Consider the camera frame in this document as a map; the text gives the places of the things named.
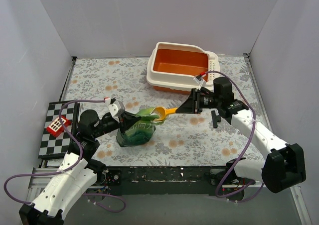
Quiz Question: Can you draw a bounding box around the green cat litter bag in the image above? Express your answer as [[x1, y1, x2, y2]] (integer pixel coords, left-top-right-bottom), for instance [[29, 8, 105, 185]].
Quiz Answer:
[[116, 108, 164, 147]]

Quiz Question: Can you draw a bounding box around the yellow plastic litter scoop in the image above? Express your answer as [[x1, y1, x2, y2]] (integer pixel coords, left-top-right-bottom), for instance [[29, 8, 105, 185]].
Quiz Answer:
[[153, 107, 177, 122]]

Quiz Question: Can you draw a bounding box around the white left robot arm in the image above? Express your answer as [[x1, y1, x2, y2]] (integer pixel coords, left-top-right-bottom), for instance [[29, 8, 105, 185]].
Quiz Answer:
[[19, 109, 140, 225]]

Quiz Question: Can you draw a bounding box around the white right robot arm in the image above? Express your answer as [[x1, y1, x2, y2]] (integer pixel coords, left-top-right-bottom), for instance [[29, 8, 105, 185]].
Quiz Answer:
[[176, 77, 306, 193]]

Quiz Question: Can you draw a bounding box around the white and orange litter box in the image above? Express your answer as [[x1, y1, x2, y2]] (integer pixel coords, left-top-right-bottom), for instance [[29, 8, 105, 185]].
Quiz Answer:
[[147, 42, 221, 94]]

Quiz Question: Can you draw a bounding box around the small black plastic clip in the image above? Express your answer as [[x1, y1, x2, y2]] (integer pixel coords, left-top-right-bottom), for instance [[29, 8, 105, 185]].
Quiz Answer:
[[211, 110, 221, 128]]

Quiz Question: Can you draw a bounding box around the floral patterned table mat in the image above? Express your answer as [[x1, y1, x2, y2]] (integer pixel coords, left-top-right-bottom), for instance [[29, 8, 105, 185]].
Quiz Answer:
[[65, 58, 263, 166]]

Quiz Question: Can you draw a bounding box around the red white toy block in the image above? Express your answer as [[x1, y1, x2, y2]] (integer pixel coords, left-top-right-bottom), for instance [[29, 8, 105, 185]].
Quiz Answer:
[[46, 116, 71, 138]]

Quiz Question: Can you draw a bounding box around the black white checkerboard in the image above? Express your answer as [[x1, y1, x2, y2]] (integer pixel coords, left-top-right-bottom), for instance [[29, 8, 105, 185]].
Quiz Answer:
[[38, 102, 79, 160]]

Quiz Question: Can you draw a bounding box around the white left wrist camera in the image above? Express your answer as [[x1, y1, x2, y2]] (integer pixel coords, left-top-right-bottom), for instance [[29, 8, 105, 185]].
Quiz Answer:
[[104, 98, 125, 122]]

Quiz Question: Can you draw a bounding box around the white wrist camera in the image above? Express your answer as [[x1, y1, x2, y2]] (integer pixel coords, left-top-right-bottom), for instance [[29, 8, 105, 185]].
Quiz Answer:
[[193, 72, 206, 90], [104, 98, 125, 122]]

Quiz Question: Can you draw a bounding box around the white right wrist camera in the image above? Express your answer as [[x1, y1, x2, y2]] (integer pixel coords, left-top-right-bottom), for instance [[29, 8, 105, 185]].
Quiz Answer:
[[193, 72, 206, 90]]

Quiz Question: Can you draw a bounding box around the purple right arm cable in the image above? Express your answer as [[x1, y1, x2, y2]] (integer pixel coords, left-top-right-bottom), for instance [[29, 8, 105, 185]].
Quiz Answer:
[[199, 70, 265, 203]]

